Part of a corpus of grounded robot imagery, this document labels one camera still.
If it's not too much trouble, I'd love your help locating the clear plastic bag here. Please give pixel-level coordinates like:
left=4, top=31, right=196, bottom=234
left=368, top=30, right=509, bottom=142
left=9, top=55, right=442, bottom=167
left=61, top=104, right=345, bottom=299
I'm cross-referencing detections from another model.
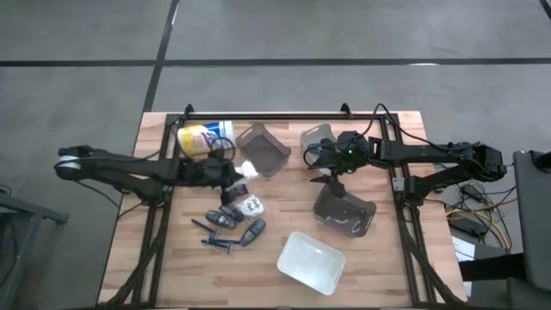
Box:
left=235, top=123, right=293, bottom=178

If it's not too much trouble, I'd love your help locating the yellow floor cable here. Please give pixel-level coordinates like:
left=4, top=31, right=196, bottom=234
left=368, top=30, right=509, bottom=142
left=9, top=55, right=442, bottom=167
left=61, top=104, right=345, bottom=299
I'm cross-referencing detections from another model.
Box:
left=445, top=197, right=516, bottom=251

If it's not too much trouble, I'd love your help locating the white paper sheet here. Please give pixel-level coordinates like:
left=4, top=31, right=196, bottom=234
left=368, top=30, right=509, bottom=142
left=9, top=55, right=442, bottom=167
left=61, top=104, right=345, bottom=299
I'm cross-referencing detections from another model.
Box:
left=451, top=235, right=477, bottom=262

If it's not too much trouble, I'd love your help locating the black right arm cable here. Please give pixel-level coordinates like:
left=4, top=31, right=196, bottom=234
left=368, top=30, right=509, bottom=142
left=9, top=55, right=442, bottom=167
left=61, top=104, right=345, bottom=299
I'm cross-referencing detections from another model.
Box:
left=303, top=102, right=474, bottom=170

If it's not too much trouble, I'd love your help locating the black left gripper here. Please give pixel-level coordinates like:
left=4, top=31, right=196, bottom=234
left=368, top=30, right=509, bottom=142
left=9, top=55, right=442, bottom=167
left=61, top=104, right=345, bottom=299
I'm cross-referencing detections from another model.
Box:
left=184, top=157, right=247, bottom=189

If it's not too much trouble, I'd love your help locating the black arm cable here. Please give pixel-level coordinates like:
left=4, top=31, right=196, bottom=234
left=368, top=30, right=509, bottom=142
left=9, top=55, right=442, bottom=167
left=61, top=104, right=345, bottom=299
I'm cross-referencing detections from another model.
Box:
left=209, top=136, right=237, bottom=161
left=303, top=102, right=474, bottom=170

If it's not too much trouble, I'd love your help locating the light grey plastic bin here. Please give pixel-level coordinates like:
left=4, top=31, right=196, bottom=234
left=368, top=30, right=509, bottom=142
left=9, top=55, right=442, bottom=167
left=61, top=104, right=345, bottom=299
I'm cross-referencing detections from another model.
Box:
left=300, top=123, right=337, bottom=164

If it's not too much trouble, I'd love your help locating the black aluminium table frame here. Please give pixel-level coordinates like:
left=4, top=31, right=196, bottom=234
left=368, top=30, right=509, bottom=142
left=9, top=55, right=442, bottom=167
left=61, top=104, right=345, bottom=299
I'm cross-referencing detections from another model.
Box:
left=98, top=102, right=466, bottom=309

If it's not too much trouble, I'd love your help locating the grey handheld vacuum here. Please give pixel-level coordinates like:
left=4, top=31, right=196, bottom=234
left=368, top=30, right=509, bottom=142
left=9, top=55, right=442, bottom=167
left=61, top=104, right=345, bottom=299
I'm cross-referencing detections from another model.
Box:
left=205, top=209, right=238, bottom=230

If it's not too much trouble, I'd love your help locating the dark smoky plastic bin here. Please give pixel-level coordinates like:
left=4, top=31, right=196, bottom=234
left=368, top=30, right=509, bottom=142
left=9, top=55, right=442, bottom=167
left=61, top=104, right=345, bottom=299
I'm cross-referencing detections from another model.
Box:
left=313, top=184, right=378, bottom=239

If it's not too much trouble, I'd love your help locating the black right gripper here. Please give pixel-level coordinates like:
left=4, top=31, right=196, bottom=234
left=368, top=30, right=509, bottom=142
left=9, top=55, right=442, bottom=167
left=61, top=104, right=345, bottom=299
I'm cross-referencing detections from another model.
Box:
left=308, top=144, right=358, bottom=199

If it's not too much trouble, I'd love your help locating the black chair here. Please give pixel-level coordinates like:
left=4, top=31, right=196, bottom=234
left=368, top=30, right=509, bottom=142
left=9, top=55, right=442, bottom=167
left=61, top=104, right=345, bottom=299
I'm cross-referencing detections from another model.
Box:
left=511, top=149, right=551, bottom=294

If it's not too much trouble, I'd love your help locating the white plastic bin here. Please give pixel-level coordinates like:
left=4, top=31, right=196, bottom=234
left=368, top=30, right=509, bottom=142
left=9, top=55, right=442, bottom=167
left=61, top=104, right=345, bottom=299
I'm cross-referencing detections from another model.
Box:
left=276, top=231, right=347, bottom=296

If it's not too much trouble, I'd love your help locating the grey side table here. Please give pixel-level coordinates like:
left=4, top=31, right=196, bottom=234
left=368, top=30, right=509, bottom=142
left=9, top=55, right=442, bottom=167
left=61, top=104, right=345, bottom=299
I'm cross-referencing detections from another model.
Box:
left=0, top=191, right=70, bottom=310

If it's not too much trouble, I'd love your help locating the yellow disinfecting wipes canister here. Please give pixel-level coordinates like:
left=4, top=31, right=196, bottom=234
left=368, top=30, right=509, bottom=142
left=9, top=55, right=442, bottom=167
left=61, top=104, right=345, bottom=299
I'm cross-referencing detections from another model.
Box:
left=176, top=121, right=237, bottom=158

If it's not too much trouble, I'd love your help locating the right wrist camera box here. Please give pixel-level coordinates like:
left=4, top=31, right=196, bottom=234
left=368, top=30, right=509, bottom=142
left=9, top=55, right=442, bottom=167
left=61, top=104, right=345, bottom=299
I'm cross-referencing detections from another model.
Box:
left=337, top=131, right=370, bottom=168

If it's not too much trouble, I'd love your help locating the white packet with black print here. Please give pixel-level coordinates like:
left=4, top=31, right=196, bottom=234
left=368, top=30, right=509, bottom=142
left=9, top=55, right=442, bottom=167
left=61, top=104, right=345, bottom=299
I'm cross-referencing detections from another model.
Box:
left=235, top=194, right=266, bottom=218

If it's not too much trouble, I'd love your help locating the black power brick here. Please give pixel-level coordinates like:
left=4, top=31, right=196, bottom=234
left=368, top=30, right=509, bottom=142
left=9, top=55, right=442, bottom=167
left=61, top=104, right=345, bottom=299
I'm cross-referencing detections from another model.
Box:
left=447, top=217, right=490, bottom=238

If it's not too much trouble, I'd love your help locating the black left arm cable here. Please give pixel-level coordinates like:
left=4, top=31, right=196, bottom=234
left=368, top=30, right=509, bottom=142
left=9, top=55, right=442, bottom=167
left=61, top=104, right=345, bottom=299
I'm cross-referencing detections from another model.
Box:
left=209, top=136, right=237, bottom=161

